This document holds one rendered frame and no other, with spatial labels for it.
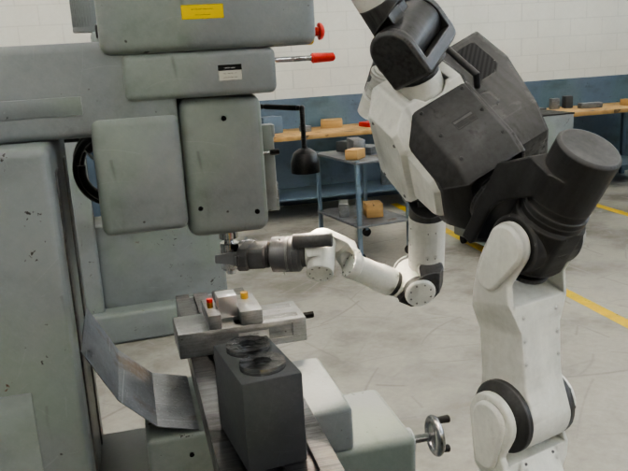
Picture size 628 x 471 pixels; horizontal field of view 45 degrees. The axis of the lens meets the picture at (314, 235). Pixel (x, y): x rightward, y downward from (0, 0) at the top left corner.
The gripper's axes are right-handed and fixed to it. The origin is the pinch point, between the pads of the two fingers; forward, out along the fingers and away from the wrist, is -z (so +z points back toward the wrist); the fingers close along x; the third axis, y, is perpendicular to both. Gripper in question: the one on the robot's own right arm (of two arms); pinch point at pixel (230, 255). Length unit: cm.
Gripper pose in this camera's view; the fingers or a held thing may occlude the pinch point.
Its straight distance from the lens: 188.6
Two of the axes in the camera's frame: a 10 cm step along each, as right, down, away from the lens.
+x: -1.4, 2.4, -9.6
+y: 0.7, 9.7, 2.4
